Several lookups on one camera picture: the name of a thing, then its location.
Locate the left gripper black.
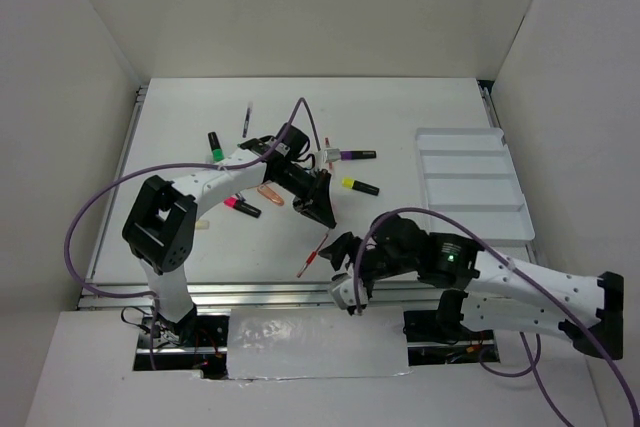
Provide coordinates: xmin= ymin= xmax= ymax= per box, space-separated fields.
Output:
xmin=271 ymin=161 xmax=336 ymax=229

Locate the red pen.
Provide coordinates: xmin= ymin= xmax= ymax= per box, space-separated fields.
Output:
xmin=296 ymin=229 xmax=331 ymax=278

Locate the blue purple pen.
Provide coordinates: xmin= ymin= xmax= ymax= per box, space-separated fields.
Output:
xmin=242 ymin=101 xmax=253 ymax=139

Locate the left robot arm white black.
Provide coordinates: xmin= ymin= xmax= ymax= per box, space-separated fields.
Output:
xmin=122 ymin=125 xmax=336 ymax=346

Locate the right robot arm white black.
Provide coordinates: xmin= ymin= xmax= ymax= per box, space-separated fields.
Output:
xmin=319 ymin=214 xmax=624 ymax=360

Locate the yellow black highlighter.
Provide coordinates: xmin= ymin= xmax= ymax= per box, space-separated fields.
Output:
xmin=341 ymin=178 xmax=380 ymax=196

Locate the orange translucent highlighter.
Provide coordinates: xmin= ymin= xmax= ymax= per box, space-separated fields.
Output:
xmin=257 ymin=185 xmax=284 ymax=206

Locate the pink black highlighter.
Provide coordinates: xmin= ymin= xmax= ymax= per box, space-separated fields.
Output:
xmin=224 ymin=197 xmax=262 ymax=218

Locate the purple black highlighter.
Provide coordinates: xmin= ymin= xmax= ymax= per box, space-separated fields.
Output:
xmin=340 ymin=150 xmax=377 ymax=161

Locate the green black highlighter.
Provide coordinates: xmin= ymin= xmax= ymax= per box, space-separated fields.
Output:
xmin=207 ymin=131 xmax=224 ymax=162

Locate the pale yellow highlighter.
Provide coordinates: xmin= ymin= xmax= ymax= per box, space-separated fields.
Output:
xmin=195 ymin=220 xmax=209 ymax=230

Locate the white foil cover panel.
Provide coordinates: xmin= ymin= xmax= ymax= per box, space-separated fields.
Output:
xmin=227 ymin=307 xmax=410 ymax=380

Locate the white compartment tray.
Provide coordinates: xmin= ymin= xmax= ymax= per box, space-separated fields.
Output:
xmin=415 ymin=128 xmax=535 ymax=247

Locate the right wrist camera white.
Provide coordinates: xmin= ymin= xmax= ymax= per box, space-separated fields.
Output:
xmin=328 ymin=273 xmax=370 ymax=315

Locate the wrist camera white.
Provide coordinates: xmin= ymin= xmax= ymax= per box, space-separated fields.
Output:
xmin=328 ymin=273 xmax=370 ymax=315
xmin=314 ymin=148 xmax=342 ymax=166

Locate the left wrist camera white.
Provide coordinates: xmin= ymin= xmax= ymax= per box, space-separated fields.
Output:
xmin=314 ymin=148 xmax=342 ymax=166

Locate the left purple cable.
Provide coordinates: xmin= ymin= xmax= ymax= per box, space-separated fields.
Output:
xmin=64 ymin=96 xmax=322 ymax=371

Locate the purple cable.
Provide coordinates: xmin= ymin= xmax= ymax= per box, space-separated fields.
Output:
xmin=352 ymin=207 xmax=640 ymax=427
xmin=64 ymin=96 xmax=322 ymax=371

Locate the aluminium frame rail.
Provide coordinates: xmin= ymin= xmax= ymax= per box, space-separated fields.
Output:
xmin=78 ymin=281 xmax=441 ymax=310

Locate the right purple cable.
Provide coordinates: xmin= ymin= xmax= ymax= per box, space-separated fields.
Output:
xmin=352 ymin=207 xmax=640 ymax=427

